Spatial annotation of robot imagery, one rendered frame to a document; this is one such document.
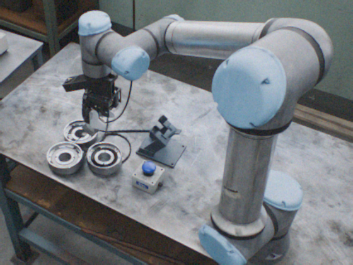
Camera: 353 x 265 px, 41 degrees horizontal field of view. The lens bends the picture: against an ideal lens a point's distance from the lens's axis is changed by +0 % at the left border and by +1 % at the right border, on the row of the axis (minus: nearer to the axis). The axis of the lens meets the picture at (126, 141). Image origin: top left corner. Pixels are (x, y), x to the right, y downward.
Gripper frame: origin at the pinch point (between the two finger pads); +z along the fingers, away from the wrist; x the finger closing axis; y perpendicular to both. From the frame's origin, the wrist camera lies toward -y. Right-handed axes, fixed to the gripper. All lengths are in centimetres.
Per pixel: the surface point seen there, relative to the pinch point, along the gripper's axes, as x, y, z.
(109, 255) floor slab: 11, -4, 93
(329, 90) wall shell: 157, 59, 80
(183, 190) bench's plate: -0.1, 29.3, 13.2
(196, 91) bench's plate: 42.9, 15.8, 13.2
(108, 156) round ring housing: 0.1, 4.2, 11.6
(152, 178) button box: -3.8, 20.8, 8.7
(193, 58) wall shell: 161, -25, 89
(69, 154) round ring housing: -5.4, -5.9, 10.9
